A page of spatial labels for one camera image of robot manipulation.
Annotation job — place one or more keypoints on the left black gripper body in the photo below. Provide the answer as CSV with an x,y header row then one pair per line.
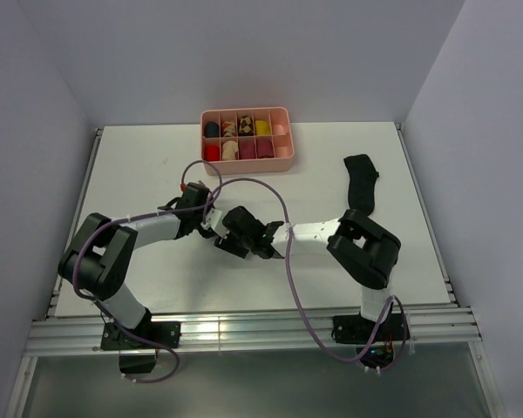
x,y
199,215

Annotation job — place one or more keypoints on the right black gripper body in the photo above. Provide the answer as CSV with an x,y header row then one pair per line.
x,y
239,247

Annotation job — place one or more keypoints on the maroon purple striped sock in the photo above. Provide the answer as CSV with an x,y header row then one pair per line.
x,y
264,148

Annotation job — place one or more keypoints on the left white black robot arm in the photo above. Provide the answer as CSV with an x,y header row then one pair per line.
x,y
98,257

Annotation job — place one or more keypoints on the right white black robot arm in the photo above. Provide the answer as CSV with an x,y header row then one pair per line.
x,y
364,249

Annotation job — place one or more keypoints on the red rolled sock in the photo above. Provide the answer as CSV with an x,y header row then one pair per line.
x,y
212,153

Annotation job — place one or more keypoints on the beige patterned rolled sock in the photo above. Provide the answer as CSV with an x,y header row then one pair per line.
x,y
229,150

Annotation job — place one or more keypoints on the pink divided organizer box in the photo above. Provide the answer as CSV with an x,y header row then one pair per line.
x,y
281,136

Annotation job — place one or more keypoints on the dark navy rolled sock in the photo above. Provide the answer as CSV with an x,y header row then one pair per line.
x,y
212,130

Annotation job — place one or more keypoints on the maroon rolled sock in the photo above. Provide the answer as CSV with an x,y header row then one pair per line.
x,y
247,149

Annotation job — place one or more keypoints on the brown cream patterned rolled sock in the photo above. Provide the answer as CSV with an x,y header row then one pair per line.
x,y
228,129

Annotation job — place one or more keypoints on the brown checkered rolled sock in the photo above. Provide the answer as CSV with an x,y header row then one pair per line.
x,y
246,126

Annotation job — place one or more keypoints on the yellow rolled sock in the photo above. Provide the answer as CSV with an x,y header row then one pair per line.
x,y
262,127

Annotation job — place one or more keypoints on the black sock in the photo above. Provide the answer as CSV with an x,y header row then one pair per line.
x,y
362,182

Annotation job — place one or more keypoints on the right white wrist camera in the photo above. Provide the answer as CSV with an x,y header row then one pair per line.
x,y
214,223

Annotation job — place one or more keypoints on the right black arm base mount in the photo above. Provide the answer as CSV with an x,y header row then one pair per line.
x,y
355,330

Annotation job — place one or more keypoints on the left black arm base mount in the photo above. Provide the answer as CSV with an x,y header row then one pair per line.
x,y
139,351

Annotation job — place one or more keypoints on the aluminium frame rail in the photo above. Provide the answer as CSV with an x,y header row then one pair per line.
x,y
241,331

